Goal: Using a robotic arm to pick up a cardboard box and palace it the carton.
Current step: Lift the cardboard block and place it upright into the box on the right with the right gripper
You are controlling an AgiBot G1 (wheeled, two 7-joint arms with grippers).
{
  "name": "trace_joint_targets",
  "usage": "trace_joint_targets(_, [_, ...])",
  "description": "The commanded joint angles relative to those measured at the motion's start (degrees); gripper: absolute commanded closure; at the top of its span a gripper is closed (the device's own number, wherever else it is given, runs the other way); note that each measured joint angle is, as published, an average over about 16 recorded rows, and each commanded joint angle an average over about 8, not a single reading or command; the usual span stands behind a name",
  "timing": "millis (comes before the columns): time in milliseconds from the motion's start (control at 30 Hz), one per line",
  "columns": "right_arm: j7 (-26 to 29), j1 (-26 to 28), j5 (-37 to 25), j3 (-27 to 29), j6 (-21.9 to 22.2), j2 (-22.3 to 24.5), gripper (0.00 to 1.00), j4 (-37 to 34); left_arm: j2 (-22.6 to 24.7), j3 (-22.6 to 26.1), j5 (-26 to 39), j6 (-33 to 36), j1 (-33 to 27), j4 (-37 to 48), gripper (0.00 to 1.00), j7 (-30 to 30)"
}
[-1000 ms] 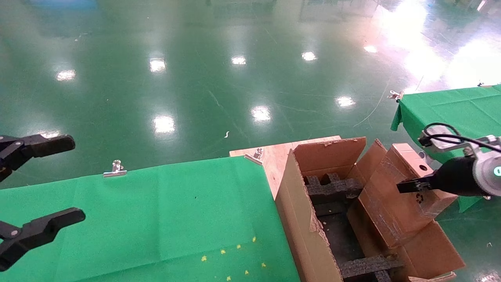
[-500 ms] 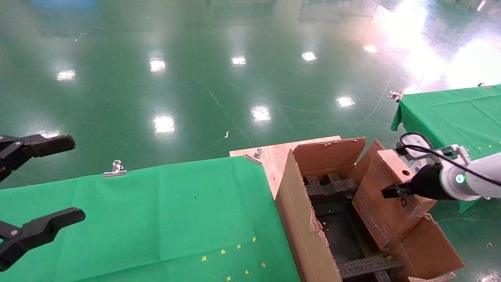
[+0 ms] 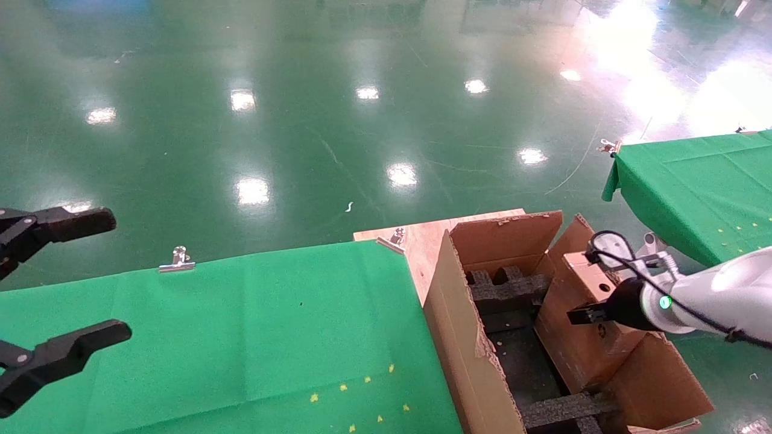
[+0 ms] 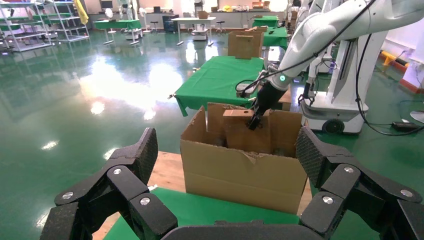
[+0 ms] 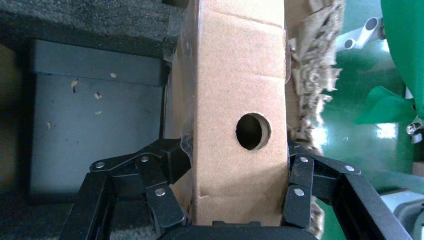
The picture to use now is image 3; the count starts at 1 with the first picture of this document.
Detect smaller green tablecloth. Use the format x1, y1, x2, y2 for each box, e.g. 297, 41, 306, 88
601, 130, 772, 268

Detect large green tablecloth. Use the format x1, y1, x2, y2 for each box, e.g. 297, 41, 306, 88
0, 239, 464, 434

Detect black camera cable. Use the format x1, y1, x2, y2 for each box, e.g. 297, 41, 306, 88
585, 230, 772, 350

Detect small brown cardboard box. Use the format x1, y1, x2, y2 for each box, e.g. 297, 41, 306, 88
534, 250, 649, 395

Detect notched black foam insert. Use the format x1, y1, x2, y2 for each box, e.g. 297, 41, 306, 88
466, 265, 552, 333

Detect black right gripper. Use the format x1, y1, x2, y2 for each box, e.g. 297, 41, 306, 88
567, 277, 649, 331

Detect white tubular frame piece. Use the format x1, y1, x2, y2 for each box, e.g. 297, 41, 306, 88
639, 232, 670, 266

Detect large open cardboard carton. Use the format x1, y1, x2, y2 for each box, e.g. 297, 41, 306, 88
423, 210, 715, 434

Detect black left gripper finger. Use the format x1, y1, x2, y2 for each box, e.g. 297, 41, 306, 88
0, 320, 133, 418
0, 207, 118, 281

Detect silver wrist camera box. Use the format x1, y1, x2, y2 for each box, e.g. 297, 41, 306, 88
586, 232, 682, 278

